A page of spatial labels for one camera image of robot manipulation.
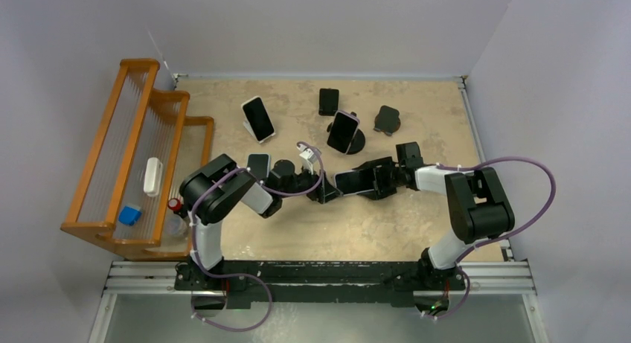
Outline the black brown disc phone stand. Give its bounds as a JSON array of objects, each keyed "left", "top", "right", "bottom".
[{"left": 374, "top": 105, "right": 401, "bottom": 136}]

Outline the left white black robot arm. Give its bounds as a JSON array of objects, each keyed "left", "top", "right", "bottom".
[{"left": 175, "top": 149, "right": 341, "bottom": 290}]

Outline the white edged black phone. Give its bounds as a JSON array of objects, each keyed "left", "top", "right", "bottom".
[{"left": 241, "top": 96, "right": 275, "bottom": 140}]

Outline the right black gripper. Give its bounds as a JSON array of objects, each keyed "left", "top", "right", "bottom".
[{"left": 358, "top": 157, "right": 406, "bottom": 200}]

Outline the orange wooden rack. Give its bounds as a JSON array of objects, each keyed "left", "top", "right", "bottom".
[{"left": 61, "top": 58, "right": 214, "bottom": 261}]

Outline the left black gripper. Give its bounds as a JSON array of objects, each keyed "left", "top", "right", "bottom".
[{"left": 279, "top": 161, "right": 342, "bottom": 204}]

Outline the black aluminium base frame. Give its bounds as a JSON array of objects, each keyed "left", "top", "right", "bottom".
[{"left": 89, "top": 260, "right": 548, "bottom": 342}]

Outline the blue cap bottle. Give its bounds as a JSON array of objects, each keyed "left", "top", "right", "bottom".
[{"left": 118, "top": 205, "right": 142, "bottom": 226}]

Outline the black rectangular phone stand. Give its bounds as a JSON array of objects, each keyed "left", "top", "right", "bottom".
[{"left": 318, "top": 89, "right": 339, "bottom": 116}]

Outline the white rectangular device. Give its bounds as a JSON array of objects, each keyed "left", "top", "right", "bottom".
[{"left": 143, "top": 157, "right": 163, "bottom": 197}]

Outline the lavender case phone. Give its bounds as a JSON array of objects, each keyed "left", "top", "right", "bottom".
[{"left": 333, "top": 169, "right": 376, "bottom": 196}]

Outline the red cap bottle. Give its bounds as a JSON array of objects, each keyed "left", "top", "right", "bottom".
[{"left": 163, "top": 197, "right": 189, "bottom": 238}]

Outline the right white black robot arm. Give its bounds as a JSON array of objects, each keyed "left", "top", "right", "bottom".
[{"left": 350, "top": 142, "right": 515, "bottom": 289}]

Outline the silver folding phone stand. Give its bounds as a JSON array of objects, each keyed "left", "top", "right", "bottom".
[{"left": 243, "top": 119, "right": 276, "bottom": 144}]

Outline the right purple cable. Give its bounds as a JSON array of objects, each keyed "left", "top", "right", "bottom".
[{"left": 421, "top": 156, "right": 557, "bottom": 321}]

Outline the light blue case phone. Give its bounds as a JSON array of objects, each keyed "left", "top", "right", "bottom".
[{"left": 247, "top": 153, "right": 271, "bottom": 182}]

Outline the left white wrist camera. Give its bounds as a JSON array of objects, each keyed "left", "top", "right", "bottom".
[{"left": 297, "top": 144, "right": 321, "bottom": 174}]

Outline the black phone clear case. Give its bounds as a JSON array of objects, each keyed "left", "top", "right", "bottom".
[{"left": 327, "top": 110, "right": 359, "bottom": 153}]

